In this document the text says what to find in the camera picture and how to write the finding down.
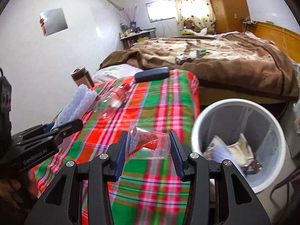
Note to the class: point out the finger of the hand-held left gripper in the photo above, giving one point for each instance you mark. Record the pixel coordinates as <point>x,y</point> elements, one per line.
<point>70,127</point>
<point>48,127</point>

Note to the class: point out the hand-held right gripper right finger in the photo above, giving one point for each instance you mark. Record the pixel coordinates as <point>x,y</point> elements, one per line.
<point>177,159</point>

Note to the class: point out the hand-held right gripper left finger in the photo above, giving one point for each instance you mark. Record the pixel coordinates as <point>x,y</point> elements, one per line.
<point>119,159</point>

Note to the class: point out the clear plastic cup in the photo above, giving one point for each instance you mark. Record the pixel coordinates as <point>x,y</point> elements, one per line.
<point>161,150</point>

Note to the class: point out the white foam fruit net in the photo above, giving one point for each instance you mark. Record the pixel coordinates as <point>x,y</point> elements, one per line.
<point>77,103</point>

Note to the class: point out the red wrapper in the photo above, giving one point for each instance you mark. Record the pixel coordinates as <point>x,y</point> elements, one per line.
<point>146,140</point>

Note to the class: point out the patterned paper cup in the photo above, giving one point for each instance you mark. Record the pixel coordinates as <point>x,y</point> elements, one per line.
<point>212,148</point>

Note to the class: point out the white purple small box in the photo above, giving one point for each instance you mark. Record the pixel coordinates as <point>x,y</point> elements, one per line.
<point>222,155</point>

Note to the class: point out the beige paper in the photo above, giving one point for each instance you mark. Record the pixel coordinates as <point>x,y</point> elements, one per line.
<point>241,150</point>

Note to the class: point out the white trash bin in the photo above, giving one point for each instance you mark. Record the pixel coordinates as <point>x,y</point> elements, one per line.
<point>234,112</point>

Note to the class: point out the person's left hand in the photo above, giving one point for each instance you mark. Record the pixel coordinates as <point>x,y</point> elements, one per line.
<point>16,186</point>

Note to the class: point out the clear bottle with red label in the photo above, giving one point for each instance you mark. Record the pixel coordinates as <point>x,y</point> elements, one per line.
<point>110,103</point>

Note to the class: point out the beige brown lidded mug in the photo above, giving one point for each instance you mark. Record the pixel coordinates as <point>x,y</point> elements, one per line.
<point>82,77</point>

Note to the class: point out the colourful plaid cloth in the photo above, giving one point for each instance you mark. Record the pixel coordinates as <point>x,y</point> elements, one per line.
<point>150,112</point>

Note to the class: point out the white bed sheet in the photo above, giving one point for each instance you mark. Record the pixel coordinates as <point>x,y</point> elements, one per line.
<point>114,71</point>

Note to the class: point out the dark blue glasses case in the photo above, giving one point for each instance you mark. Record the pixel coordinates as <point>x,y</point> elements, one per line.
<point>152,73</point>

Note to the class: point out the dark snack packet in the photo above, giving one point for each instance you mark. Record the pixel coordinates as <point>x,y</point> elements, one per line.
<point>185,59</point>

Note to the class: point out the brown plush blanket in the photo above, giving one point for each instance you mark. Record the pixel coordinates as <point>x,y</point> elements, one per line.
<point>234,70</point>

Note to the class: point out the small green box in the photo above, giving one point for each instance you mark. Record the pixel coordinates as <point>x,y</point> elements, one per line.
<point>202,52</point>

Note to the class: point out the cluster of toiletry bottles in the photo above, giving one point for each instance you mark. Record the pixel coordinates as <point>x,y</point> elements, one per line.
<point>127,30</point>

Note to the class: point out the cluttered shelf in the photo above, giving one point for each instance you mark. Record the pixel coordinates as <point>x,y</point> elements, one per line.
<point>140,36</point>

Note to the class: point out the dried flower branches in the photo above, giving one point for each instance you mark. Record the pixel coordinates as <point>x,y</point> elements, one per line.
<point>131,16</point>

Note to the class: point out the brown teddy bear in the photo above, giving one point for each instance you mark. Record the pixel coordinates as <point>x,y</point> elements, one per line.
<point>191,24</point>

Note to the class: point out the window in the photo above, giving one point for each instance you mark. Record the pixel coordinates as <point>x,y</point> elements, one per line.
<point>160,10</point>

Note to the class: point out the patterned curtain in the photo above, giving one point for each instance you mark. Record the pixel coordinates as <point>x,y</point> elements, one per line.
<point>189,2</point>

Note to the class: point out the wooden headboard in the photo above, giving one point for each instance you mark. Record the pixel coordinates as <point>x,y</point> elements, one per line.
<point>276,35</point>

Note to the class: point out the wooden wardrobe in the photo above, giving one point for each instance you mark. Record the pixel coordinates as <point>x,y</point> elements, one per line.
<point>227,7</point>

